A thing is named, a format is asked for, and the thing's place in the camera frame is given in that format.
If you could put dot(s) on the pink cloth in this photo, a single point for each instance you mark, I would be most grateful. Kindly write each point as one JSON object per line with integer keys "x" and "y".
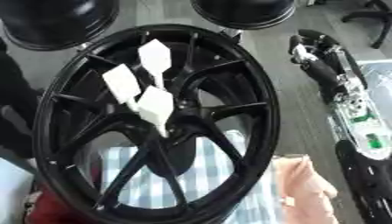
{"x": 306, "y": 189}

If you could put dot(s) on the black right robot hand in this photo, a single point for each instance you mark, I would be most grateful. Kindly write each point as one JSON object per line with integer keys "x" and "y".
{"x": 324, "y": 73}

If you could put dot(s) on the black spoked wheel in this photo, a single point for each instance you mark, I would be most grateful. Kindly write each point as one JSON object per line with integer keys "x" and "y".
{"x": 240, "y": 87}

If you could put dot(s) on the red object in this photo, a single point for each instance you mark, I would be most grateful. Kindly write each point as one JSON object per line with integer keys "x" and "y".
{"x": 51, "y": 210}

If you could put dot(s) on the black office chair base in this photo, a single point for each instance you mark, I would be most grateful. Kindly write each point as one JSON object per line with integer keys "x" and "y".
{"x": 380, "y": 17}

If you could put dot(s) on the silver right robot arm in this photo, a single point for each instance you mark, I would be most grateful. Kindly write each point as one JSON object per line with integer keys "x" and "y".
{"x": 365, "y": 163}

